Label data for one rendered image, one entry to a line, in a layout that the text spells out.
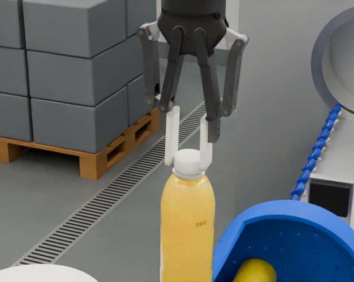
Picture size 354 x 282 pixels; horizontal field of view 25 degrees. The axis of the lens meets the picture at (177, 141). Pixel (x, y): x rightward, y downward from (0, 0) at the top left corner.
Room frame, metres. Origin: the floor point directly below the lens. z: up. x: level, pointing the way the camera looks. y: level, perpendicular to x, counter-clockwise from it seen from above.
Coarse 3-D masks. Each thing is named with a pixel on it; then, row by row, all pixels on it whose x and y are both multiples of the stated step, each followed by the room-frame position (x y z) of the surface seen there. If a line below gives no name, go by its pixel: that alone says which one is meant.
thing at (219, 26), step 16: (176, 0) 0.90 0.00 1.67; (192, 0) 0.89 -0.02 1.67; (208, 0) 0.90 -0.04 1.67; (224, 0) 0.92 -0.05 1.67; (160, 16) 0.93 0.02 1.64; (176, 16) 0.93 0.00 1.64; (192, 16) 0.92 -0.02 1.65; (208, 16) 0.91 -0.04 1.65; (224, 16) 0.92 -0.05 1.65; (192, 32) 0.92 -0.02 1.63; (208, 32) 0.91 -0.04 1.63; (224, 32) 0.91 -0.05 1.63; (192, 48) 0.92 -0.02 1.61; (208, 48) 0.91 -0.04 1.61
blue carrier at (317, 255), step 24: (240, 216) 1.27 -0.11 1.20; (264, 216) 1.22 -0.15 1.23; (288, 216) 1.20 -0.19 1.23; (312, 216) 1.21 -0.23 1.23; (336, 216) 1.23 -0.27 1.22; (240, 240) 1.28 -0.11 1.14; (264, 240) 1.27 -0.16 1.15; (288, 240) 1.26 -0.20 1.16; (312, 240) 1.24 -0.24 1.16; (336, 240) 1.23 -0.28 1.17; (216, 264) 1.10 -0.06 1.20; (240, 264) 1.28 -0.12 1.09; (288, 264) 1.25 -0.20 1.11; (312, 264) 1.24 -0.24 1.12; (336, 264) 1.23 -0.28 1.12
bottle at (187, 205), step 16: (176, 176) 0.92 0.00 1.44; (192, 176) 0.92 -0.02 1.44; (176, 192) 0.91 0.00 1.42; (192, 192) 0.91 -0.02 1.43; (208, 192) 0.92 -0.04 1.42; (176, 208) 0.90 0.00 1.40; (192, 208) 0.90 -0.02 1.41; (208, 208) 0.91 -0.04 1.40; (176, 224) 0.90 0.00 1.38; (192, 224) 0.90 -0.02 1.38; (208, 224) 0.91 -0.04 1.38; (160, 240) 0.93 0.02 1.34; (176, 240) 0.90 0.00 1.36; (192, 240) 0.90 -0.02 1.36; (208, 240) 0.91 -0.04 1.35; (160, 256) 0.93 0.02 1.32; (176, 256) 0.91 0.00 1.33; (192, 256) 0.90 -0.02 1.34; (208, 256) 0.92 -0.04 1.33; (160, 272) 0.93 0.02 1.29; (176, 272) 0.91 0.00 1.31; (192, 272) 0.90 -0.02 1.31; (208, 272) 0.92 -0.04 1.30
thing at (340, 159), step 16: (336, 128) 2.34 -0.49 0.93; (352, 128) 2.34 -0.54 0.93; (336, 144) 2.21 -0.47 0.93; (352, 144) 2.21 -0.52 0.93; (336, 160) 2.10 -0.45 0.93; (352, 160) 2.10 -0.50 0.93; (336, 176) 1.99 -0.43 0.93; (352, 176) 1.99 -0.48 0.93; (352, 208) 1.81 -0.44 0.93; (352, 224) 1.73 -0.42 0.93
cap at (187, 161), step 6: (180, 150) 0.95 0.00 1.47; (186, 150) 0.95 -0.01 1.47; (192, 150) 0.95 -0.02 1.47; (174, 156) 0.93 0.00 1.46; (180, 156) 0.93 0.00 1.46; (186, 156) 0.93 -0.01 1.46; (192, 156) 0.93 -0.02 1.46; (198, 156) 0.93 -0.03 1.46; (174, 162) 0.93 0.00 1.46; (180, 162) 0.92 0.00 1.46; (186, 162) 0.91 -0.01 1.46; (192, 162) 0.91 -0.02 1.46; (198, 162) 0.92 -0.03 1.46; (174, 168) 0.93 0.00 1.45; (180, 168) 0.92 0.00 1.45; (186, 168) 0.91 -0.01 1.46; (192, 168) 0.91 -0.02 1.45; (198, 168) 0.92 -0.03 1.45; (186, 174) 0.92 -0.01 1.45; (192, 174) 0.92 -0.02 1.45
